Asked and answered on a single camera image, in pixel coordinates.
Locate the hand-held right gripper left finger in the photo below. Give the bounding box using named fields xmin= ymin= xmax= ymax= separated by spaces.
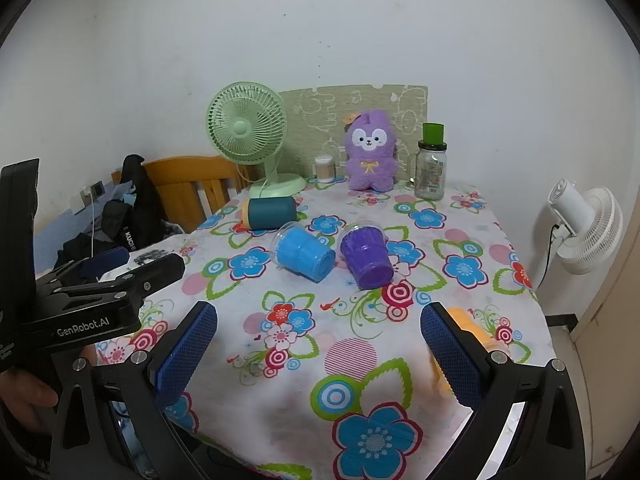
xmin=49 ymin=301 xmax=219 ymax=480

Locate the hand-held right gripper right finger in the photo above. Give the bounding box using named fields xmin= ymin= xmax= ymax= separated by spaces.
xmin=420 ymin=302 xmax=587 ymax=480

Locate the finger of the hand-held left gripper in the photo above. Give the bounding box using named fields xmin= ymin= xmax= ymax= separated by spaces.
xmin=50 ymin=253 xmax=186 ymax=311
xmin=36 ymin=246 xmax=132 ymax=286

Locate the orange plastic cup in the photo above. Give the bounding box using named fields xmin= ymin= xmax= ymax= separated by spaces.
xmin=431 ymin=306 xmax=507 ymax=398

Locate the purple plastic cup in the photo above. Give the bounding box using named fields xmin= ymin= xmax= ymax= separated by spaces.
xmin=340 ymin=225 xmax=394 ymax=291

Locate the dark teal cup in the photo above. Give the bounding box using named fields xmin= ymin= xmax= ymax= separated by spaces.
xmin=242 ymin=196 xmax=299 ymax=231

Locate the blue plastic cup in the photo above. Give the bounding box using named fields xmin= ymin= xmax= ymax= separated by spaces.
xmin=270 ymin=221 xmax=336 ymax=284

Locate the person's left hand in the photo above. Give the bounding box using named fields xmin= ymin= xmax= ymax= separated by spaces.
xmin=0 ymin=347 xmax=96 ymax=436

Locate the black bag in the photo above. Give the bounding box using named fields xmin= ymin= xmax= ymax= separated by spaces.
xmin=101 ymin=154 xmax=172 ymax=249

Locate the blue bed sheet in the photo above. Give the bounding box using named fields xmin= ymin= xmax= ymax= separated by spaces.
xmin=34 ymin=206 xmax=103 ymax=263

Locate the wooden chair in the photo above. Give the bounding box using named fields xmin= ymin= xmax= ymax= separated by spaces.
xmin=111 ymin=155 xmax=256 ymax=233

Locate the floral tablecloth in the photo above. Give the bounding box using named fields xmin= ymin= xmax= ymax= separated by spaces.
xmin=95 ymin=177 xmax=551 ymax=480

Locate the green desk fan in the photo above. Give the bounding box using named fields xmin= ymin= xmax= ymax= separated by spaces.
xmin=206 ymin=83 xmax=307 ymax=200

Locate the glass jar with green lid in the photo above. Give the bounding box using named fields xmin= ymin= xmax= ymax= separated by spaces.
xmin=413 ymin=122 xmax=448 ymax=201

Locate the white clip fan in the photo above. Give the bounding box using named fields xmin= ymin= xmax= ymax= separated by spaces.
xmin=546 ymin=178 xmax=625 ymax=276

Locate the purple plush toy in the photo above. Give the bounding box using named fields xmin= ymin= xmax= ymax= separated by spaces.
xmin=345 ymin=110 xmax=399 ymax=192

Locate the green patterned board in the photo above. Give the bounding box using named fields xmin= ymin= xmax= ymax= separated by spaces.
xmin=278 ymin=85 xmax=429 ymax=181

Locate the white charger cable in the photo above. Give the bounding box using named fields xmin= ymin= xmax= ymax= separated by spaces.
xmin=82 ymin=187 xmax=100 ymax=261

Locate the black fan cable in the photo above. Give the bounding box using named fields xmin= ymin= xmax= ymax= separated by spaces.
xmin=542 ymin=222 xmax=559 ymax=291

